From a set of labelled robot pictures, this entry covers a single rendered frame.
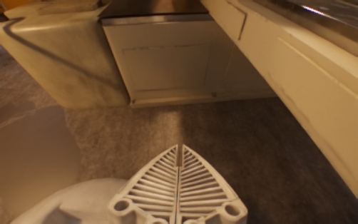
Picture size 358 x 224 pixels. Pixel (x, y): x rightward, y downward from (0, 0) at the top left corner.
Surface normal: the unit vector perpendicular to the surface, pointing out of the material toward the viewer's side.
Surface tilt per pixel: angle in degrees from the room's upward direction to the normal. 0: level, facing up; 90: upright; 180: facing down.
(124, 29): 90
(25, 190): 0
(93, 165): 0
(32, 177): 0
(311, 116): 90
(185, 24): 90
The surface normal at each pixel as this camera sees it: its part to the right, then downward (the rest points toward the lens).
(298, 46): -0.99, 0.08
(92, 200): -0.01, -0.64
